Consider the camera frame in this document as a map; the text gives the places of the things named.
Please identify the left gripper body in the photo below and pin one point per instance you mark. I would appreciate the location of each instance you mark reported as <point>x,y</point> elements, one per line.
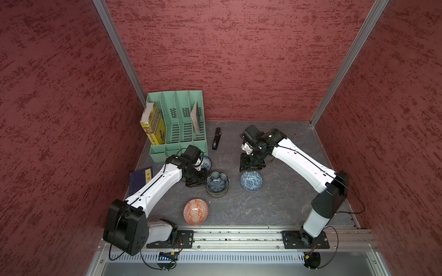
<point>195,177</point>

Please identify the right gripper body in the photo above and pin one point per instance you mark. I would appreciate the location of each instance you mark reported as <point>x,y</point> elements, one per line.
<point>254,160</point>

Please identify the dark flower-shaped bowl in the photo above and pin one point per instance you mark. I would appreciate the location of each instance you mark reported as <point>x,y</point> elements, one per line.
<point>217,181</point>

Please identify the pink striped bowl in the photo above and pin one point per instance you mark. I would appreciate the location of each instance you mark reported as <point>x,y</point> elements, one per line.
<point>217,194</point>

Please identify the orange white pattern bowl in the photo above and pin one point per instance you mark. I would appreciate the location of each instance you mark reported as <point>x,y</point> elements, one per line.
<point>196,212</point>

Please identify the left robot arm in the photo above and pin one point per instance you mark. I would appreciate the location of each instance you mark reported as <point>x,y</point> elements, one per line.
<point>127,226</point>

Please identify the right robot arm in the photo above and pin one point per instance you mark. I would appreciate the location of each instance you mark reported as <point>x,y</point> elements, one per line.
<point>331,186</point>

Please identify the blue floral rimmed bowl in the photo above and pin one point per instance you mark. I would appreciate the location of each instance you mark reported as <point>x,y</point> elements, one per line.
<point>206,163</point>

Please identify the blue swirl pattern bowl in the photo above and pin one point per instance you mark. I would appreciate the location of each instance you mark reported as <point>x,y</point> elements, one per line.
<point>251,181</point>

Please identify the black stapler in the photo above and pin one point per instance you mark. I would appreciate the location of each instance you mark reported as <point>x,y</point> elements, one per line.
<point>217,138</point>

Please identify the dark blue book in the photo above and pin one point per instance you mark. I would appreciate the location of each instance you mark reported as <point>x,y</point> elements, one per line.
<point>140,178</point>

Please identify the green plastic desk organizer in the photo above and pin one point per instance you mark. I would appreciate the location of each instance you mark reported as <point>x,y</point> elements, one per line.
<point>175,108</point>

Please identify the yellow book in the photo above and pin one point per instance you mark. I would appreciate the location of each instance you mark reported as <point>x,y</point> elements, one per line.
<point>153,124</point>

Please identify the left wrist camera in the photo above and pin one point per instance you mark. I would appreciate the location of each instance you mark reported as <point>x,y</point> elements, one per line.
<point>194,155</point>

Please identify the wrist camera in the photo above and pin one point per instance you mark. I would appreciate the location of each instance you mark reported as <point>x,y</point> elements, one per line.
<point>194,155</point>
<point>251,136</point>

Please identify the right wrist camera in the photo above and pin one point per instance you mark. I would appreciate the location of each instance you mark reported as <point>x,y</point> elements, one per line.
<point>251,136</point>

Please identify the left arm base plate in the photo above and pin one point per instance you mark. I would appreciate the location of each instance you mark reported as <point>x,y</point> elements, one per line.
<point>179,239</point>

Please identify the aluminium mounting rail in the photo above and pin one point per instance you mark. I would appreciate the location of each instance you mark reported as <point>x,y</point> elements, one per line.
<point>266,238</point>

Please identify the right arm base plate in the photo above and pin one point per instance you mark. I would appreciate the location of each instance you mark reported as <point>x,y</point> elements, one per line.
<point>293,239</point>

